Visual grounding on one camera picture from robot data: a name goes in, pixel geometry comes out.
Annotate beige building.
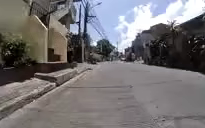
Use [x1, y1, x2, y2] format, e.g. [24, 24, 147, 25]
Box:
[0, 0, 78, 64]

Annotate dark wall with plants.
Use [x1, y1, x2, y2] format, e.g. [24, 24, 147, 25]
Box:
[144, 9, 205, 76]

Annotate raised concrete sidewalk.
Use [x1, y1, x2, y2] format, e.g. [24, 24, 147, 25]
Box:
[0, 63, 95, 126]

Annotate thin utility pole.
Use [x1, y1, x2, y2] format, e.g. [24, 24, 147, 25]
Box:
[77, 3, 83, 63]

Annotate low dark planter wall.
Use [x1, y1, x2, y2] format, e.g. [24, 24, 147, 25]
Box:
[0, 61, 78, 90]

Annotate dark green bushes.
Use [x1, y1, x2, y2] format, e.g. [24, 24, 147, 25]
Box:
[0, 31, 38, 71]

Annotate grey concrete road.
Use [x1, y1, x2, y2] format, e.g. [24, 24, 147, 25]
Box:
[0, 60, 205, 128]

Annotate grey buildings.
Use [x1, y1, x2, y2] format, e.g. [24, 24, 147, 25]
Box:
[124, 23, 173, 64]

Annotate overhead wires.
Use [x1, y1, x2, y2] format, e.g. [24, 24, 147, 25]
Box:
[79, 0, 120, 51]

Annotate tall utility pole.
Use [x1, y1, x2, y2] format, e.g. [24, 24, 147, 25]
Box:
[82, 0, 90, 63]

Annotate green tree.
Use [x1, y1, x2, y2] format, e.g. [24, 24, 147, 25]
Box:
[95, 38, 117, 61]

